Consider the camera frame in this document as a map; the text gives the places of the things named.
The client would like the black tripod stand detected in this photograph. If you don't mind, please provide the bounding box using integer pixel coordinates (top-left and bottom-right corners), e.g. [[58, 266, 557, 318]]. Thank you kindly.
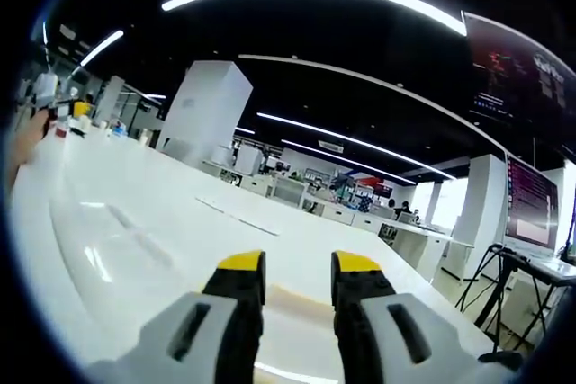
[[454, 243, 564, 350]]

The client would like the short ceiling light strip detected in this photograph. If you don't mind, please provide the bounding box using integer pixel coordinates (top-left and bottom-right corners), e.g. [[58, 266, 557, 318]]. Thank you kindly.
[[79, 29, 125, 67]]

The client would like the white square pillar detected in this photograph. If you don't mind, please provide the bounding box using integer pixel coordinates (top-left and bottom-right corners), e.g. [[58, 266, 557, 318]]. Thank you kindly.
[[156, 59, 254, 165]]

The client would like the row of white office desks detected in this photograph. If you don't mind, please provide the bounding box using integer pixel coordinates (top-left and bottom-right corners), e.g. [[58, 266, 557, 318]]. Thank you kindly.
[[201, 157, 476, 284]]

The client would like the computer monitor with purple screen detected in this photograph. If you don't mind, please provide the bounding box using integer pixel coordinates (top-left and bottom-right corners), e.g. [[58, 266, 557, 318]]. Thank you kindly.
[[502, 153, 562, 254]]

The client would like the white pillar beside monitor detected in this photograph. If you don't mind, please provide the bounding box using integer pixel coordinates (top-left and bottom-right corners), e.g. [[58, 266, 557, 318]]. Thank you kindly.
[[452, 153, 508, 253]]

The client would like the straight ceiling light strip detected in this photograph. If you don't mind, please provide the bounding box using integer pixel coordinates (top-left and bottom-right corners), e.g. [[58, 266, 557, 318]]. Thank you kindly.
[[280, 138, 418, 186], [256, 111, 456, 182]]

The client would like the large dark wall screen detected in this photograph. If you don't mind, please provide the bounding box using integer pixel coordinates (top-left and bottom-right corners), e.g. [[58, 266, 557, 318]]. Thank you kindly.
[[462, 10, 576, 156]]

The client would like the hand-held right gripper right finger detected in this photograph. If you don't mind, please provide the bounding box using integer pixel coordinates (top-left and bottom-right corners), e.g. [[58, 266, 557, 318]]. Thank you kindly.
[[330, 249, 514, 384]]

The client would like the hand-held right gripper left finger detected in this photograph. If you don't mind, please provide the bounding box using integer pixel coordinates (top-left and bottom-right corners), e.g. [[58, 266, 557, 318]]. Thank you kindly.
[[89, 248, 267, 384]]

